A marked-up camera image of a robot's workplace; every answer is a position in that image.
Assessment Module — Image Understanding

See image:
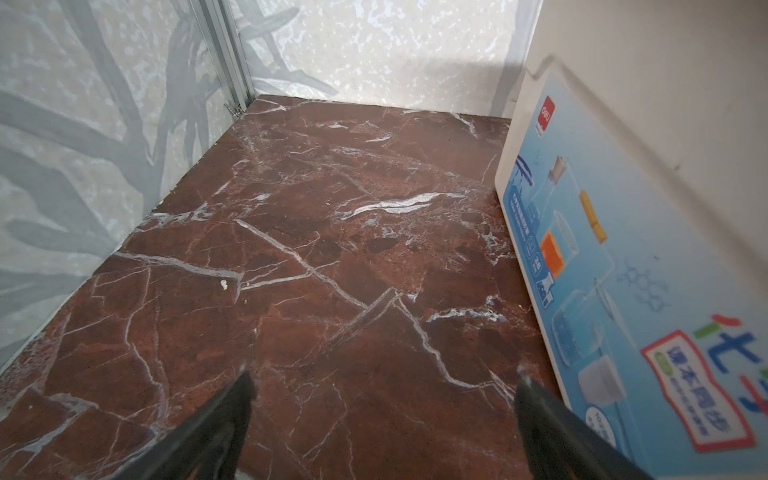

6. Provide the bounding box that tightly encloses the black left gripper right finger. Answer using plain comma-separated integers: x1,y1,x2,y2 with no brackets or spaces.
515,371,649,479

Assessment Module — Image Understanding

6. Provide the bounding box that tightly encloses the aluminium frame corner post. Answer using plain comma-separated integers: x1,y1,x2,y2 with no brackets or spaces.
189,0,256,118

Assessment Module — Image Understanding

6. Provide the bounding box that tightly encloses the white plastic storage bin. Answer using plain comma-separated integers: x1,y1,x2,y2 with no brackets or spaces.
495,1,767,479

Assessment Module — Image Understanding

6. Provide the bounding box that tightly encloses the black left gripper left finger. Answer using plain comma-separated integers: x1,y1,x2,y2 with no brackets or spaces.
115,371,257,479

